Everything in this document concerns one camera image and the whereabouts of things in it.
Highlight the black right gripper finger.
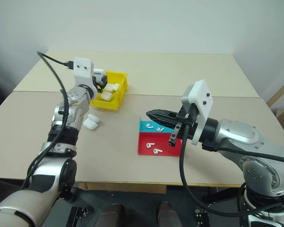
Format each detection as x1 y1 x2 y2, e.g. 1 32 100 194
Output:
146 114 180 130
145 109 178 119

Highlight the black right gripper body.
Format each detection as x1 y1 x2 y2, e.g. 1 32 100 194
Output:
168 103 200 148

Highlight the yellow plastic bin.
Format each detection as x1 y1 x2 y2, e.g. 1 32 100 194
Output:
89 70 129 111

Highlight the blue tray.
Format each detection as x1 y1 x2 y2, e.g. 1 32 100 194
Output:
138 116 176 133

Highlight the red tray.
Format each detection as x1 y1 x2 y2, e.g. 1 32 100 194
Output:
137 131 183 157

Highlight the brown cardboard sheet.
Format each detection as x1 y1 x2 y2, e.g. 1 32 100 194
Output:
79 182 167 194

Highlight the wooden plank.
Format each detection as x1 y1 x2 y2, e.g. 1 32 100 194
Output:
266 75 284 107

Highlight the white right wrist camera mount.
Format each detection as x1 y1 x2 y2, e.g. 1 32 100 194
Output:
180 79 214 146

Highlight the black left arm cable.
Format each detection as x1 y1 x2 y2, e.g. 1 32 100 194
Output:
20 51 74 191

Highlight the black table frame bar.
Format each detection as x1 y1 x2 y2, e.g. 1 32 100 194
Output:
207 186 242 204

